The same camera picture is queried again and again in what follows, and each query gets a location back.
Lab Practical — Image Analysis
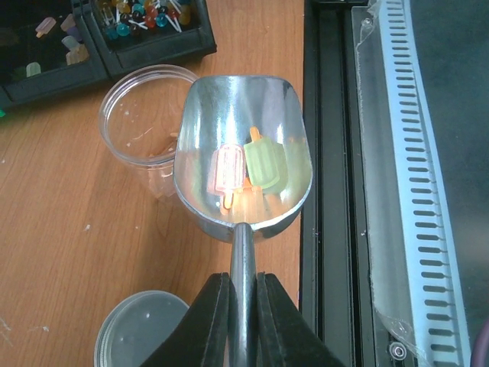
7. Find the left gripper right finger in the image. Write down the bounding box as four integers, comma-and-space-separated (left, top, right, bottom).
257, 273, 342, 366

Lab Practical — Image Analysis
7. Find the black popsicle candy bin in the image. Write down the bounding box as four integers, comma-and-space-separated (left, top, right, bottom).
1, 1, 108, 109

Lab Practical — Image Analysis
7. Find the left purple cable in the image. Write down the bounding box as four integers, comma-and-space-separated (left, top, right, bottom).
469, 317, 489, 367

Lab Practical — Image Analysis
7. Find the green popsicle candy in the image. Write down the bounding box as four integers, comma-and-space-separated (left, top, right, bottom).
244, 126, 288, 194

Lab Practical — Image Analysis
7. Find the light blue cable duct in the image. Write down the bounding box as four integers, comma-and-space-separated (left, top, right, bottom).
377, 1, 471, 366

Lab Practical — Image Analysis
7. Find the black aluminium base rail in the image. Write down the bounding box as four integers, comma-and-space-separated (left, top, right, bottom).
299, 1, 416, 366

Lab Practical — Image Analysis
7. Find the black lollipop candy bin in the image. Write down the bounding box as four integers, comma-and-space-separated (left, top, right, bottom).
71, 1, 217, 78

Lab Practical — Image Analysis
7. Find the clear plastic jar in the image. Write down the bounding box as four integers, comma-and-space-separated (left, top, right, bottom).
98, 64, 199, 200

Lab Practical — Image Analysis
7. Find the silver jar lid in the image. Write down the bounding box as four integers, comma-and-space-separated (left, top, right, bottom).
93, 290, 189, 366

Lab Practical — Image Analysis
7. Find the pink popsicle candy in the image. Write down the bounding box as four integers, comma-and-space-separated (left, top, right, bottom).
207, 144, 245, 210

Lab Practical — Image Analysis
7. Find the metal scoop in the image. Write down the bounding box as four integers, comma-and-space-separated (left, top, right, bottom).
173, 75, 313, 366

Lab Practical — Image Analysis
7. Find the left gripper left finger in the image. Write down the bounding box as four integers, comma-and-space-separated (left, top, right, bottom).
142, 273, 230, 366

